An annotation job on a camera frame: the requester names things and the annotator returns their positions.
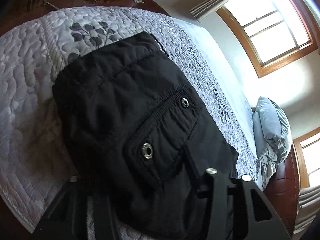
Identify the brown wooden headboard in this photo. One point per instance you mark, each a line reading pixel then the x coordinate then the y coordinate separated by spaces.
pixel 283 189

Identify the grey striped curtain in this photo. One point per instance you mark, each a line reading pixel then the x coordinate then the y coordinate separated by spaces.
pixel 201 11

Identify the folded grey blue comforter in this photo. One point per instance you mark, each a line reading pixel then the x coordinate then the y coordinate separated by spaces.
pixel 273 138

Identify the small wooden framed window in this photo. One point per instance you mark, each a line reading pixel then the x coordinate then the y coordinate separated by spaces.
pixel 307 156

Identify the grey curtain by headboard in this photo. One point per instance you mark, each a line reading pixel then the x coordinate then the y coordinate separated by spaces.
pixel 307 209

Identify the large wooden framed window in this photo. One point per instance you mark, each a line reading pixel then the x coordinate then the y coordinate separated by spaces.
pixel 273 33

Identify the grey quilted bed mattress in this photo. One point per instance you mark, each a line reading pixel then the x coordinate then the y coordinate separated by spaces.
pixel 34 161

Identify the black pants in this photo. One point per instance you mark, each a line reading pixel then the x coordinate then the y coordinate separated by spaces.
pixel 141 138

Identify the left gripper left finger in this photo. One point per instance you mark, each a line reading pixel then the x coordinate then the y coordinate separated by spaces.
pixel 66 217

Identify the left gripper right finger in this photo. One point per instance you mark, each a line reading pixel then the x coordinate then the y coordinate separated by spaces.
pixel 254 217

